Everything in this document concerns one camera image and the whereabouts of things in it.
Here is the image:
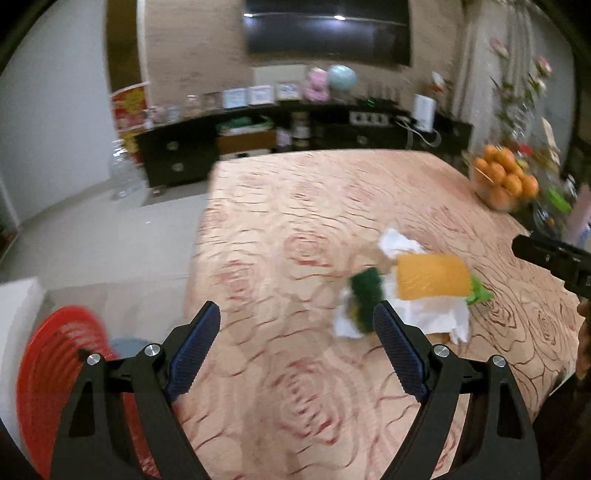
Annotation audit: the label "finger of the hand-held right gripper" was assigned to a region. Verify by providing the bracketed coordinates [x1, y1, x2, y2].
[512, 234, 591, 278]

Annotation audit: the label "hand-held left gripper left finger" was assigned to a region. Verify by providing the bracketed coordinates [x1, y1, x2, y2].
[48, 301, 221, 480]

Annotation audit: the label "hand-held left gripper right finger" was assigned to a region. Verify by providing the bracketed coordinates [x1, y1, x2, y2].
[372, 301, 541, 480]

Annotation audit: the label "white tissue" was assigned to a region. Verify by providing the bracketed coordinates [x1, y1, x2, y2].
[335, 277, 472, 344]
[379, 227, 428, 259]

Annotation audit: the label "dark green scouring pad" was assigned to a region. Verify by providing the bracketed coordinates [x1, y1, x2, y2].
[348, 269, 386, 333]

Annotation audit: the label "light green snack wrapper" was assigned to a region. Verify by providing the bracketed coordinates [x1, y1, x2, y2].
[465, 275, 495, 306]

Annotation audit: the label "yellow sponge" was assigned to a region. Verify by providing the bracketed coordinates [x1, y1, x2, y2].
[396, 253, 472, 301]

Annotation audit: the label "red mesh plastic basket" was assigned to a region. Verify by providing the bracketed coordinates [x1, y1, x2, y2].
[16, 305, 160, 480]

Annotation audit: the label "person's right hand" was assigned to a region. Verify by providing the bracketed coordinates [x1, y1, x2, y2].
[575, 298, 591, 381]

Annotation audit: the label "green plastic object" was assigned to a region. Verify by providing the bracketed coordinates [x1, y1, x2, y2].
[547, 187, 573, 213]

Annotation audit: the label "glass fruit bowl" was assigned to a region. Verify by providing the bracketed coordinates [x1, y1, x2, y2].
[468, 166, 532, 213]

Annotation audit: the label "bowl of oranges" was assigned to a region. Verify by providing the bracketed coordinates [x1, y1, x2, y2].
[475, 144, 540, 210]

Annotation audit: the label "artificial flower branches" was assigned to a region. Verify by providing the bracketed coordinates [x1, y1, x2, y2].
[489, 37, 555, 153]

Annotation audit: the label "rose-patterned tablecloth table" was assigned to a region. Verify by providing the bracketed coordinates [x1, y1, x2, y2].
[178, 148, 580, 480]

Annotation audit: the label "daybed with white cushion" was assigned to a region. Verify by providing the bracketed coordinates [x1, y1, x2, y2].
[0, 277, 47, 444]

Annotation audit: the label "white electronic device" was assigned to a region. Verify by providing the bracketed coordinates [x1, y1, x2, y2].
[412, 93, 437, 132]

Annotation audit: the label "large clear water bottle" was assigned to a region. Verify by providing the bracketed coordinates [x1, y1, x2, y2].
[108, 138, 148, 199]

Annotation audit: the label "long black television cabinet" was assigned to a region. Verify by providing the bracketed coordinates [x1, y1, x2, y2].
[137, 102, 474, 188]

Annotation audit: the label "red and yellow poster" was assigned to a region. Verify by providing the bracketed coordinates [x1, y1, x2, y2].
[110, 82, 151, 164]

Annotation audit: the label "pale blue globe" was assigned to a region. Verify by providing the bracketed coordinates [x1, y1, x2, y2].
[327, 65, 357, 90]

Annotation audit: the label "pink plush flower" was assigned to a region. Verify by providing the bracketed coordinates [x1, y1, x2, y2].
[302, 67, 331, 100]

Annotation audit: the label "wall-mounted black television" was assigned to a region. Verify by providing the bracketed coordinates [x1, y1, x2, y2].
[243, 0, 411, 69]

